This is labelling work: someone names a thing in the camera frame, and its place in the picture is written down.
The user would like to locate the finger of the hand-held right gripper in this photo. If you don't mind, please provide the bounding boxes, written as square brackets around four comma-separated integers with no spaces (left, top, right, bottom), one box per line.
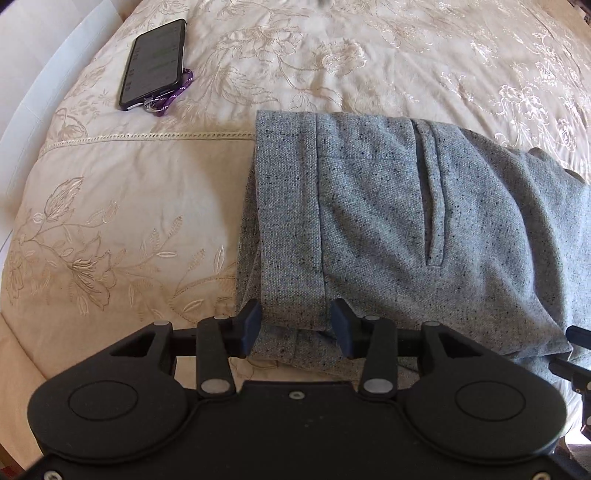
[549,325,591,393]

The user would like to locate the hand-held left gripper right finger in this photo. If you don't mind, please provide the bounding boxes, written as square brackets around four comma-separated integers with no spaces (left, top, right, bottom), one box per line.
[331,298,494,400]

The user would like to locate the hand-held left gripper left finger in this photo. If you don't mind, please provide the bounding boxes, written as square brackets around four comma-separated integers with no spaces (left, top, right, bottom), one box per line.
[109,298,263,400]

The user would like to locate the grey speckled pants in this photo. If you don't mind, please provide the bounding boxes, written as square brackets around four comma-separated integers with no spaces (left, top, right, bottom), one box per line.
[235,110,591,380]

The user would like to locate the cream embroidered bedspread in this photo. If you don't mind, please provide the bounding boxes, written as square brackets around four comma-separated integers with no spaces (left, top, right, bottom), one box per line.
[0,0,591,423]

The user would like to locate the black smartphone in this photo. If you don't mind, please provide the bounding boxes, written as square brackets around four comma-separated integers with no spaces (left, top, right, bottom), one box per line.
[119,18,187,112]

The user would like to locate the purple phone lanyard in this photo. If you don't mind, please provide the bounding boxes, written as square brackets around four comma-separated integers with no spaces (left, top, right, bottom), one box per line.
[143,68,194,116]

